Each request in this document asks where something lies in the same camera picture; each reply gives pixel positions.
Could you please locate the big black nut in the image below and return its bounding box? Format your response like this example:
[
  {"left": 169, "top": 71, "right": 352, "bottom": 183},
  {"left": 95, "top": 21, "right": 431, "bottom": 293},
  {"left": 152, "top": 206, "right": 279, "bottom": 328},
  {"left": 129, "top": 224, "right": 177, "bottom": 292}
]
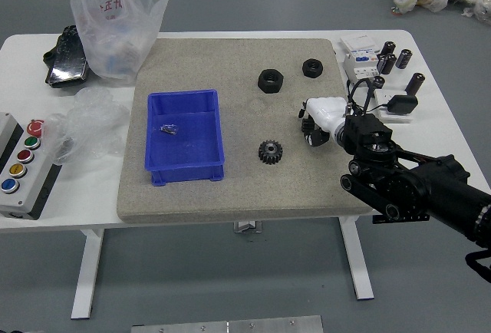
[{"left": 257, "top": 68, "right": 285, "bottom": 94}]

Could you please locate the black plug adapter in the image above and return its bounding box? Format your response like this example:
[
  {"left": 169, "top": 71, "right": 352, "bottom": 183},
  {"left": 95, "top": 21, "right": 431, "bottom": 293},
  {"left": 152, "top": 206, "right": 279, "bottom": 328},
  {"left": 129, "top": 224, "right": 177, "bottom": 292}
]
[{"left": 386, "top": 94, "right": 419, "bottom": 116}]

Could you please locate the grey metal plate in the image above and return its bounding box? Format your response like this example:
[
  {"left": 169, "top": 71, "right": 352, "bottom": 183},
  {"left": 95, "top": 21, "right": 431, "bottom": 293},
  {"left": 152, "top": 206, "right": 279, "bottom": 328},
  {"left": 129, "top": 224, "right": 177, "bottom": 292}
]
[{"left": 130, "top": 315, "right": 325, "bottom": 333}]

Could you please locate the black gear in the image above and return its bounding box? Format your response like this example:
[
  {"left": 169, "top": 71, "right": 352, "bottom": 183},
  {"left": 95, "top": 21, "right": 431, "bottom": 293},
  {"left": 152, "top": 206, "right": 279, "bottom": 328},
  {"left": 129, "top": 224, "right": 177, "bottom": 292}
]
[{"left": 257, "top": 139, "right": 285, "bottom": 166}]

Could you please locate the black plug cord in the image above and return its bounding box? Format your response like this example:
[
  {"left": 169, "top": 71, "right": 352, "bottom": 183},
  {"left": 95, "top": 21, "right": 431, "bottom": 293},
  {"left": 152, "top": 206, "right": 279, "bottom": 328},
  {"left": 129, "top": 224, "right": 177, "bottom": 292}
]
[{"left": 346, "top": 78, "right": 389, "bottom": 116}]

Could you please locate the white circuit breaker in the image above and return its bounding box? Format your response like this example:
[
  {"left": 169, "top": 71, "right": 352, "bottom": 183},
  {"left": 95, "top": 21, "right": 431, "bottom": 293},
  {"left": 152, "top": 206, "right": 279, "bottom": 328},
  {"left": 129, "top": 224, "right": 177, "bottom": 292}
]
[{"left": 340, "top": 35, "right": 381, "bottom": 89}]

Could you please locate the grey-brown mat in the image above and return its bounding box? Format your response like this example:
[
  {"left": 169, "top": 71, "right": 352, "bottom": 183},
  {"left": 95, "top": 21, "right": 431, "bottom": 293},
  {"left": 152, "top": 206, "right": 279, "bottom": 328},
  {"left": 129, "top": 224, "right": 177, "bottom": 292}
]
[{"left": 116, "top": 38, "right": 379, "bottom": 223}]

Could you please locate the white power socket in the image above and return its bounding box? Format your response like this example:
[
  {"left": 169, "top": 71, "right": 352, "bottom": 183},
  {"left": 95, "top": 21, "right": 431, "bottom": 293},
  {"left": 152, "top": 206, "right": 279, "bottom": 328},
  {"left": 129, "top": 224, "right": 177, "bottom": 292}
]
[{"left": 374, "top": 89, "right": 417, "bottom": 124}]

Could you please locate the small black nut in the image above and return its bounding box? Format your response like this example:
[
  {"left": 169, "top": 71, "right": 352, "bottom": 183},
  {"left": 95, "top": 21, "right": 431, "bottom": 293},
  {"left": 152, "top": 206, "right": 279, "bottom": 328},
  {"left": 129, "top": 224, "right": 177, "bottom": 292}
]
[{"left": 302, "top": 58, "right": 324, "bottom": 78}]

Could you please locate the blue push button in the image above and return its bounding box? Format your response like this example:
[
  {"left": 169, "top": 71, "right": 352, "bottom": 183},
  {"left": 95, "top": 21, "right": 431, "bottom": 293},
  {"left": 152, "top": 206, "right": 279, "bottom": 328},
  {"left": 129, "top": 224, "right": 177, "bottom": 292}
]
[{"left": 0, "top": 178, "right": 20, "bottom": 195}]

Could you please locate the white plastic bag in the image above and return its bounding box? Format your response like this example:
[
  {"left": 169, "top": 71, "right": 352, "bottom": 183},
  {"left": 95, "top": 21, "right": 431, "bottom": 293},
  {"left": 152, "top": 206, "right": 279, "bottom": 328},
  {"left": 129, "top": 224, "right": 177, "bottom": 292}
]
[{"left": 69, "top": 0, "right": 180, "bottom": 87}]

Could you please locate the red emergency stop button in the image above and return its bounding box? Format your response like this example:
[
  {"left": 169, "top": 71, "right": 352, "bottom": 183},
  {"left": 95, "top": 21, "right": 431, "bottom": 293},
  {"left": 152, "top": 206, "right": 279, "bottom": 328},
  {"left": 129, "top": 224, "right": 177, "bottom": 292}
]
[{"left": 27, "top": 119, "right": 46, "bottom": 137}]

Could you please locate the metal table bracket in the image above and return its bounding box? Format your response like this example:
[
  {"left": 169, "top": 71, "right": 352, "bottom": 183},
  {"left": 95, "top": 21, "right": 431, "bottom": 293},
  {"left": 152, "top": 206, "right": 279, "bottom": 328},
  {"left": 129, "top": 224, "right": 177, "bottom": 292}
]
[{"left": 232, "top": 220, "right": 264, "bottom": 235}]

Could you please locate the white table leg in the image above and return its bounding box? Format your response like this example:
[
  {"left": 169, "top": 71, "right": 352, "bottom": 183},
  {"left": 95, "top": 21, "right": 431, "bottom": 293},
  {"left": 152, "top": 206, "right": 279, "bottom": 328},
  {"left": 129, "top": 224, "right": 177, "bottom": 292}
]
[
  {"left": 71, "top": 228, "right": 106, "bottom": 320},
  {"left": 337, "top": 216, "right": 375, "bottom": 302}
]

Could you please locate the blue plastic box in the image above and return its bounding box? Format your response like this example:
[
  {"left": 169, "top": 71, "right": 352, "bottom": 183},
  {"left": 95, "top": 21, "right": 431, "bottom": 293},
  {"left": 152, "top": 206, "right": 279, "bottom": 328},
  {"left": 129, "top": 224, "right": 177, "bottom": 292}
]
[{"left": 143, "top": 88, "right": 226, "bottom": 188}]

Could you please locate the grey button control box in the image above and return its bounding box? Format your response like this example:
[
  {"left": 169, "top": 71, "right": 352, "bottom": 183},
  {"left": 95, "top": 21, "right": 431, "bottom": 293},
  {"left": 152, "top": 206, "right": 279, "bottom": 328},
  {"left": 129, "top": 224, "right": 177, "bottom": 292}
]
[{"left": 0, "top": 112, "right": 63, "bottom": 221}]

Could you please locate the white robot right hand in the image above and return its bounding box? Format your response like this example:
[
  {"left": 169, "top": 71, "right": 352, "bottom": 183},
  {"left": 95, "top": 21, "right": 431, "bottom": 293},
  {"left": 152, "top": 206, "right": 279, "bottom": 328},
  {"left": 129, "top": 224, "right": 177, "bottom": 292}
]
[{"left": 297, "top": 96, "right": 348, "bottom": 148}]

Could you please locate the black plastic tray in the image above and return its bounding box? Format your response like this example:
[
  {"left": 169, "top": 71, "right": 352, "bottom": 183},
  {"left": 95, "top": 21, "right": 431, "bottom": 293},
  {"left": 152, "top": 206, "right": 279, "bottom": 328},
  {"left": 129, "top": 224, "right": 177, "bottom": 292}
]
[{"left": 42, "top": 25, "right": 91, "bottom": 89}]

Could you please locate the clear bubble wrap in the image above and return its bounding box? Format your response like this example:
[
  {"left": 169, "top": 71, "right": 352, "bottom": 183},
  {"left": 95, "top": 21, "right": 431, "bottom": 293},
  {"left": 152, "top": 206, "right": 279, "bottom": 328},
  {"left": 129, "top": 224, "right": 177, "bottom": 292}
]
[{"left": 44, "top": 87, "right": 132, "bottom": 166}]

